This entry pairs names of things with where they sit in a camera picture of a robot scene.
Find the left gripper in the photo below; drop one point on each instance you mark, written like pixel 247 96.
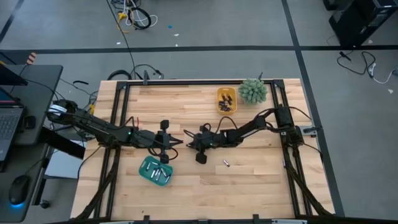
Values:
pixel 152 138

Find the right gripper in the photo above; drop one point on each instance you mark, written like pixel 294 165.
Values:
pixel 214 140

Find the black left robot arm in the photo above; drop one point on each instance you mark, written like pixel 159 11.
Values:
pixel 93 126

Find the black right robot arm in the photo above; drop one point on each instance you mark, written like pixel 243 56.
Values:
pixel 255 126

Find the teal plastic basket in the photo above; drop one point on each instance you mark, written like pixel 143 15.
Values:
pixel 160 182

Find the yellow plastic basket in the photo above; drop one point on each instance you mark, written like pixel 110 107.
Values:
pixel 219 91

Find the potted artificial green plant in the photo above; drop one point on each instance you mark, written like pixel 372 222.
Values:
pixel 252 91

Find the grey flat box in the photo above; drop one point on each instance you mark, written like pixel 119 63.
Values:
pixel 88 135

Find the black flat board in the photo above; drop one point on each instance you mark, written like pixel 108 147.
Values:
pixel 65 144

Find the black power adapter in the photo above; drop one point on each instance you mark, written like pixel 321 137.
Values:
pixel 63 128

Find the white flat panel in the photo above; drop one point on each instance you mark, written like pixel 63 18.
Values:
pixel 62 168

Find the black caster wheel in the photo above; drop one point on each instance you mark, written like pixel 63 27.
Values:
pixel 44 203

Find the grey side desk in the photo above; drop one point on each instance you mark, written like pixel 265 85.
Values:
pixel 40 87

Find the small black desk box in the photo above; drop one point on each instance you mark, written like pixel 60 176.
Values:
pixel 29 122

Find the black computer mouse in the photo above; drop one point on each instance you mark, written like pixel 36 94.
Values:
pixel 19 188

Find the orange black striped piece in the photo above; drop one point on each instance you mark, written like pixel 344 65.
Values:
pixel 31 58

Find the grey laptop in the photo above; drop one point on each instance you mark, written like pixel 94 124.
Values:
pixel 7 130

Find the black flat device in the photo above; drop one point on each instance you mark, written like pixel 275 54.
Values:
pixel 11 76

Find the black computer tower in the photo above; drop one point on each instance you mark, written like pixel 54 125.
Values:
pixel 360 21

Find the black metal table frame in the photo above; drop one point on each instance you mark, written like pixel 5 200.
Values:
pixel 199 82

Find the black frame clamp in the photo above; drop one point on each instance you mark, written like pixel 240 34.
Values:
pixel 145 77
pixel 260 76
pixel 256 218

